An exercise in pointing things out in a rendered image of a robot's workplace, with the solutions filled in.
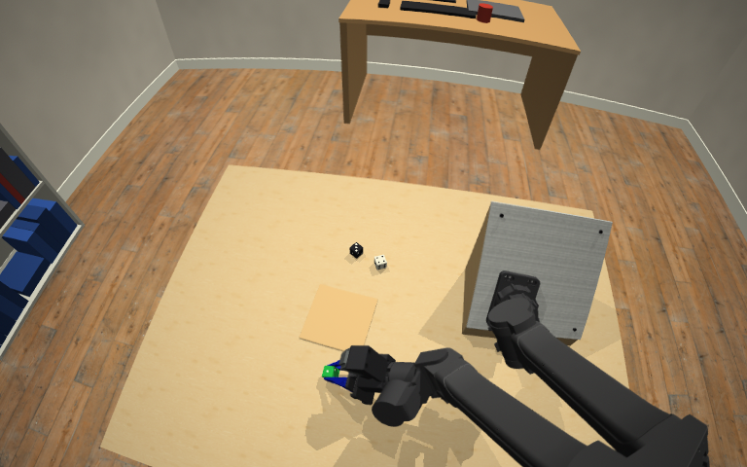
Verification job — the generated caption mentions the white die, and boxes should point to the white die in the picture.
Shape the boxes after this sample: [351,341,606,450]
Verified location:
[374,255,387,269]

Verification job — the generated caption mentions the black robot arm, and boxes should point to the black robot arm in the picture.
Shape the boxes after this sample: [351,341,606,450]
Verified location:
[338,270,710,467]

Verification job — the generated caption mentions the green die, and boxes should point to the green die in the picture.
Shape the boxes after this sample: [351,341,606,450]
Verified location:
[322,366,339,377]

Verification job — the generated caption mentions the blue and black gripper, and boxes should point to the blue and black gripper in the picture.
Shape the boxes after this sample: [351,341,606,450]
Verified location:
[324,360,395,405]

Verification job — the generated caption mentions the tan flat mat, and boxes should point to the tan flat mat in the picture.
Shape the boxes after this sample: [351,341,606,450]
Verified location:
[300,284,377,351]

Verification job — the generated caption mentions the black die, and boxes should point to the black die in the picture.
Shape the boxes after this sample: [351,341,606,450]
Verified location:
[349,242,364,259]

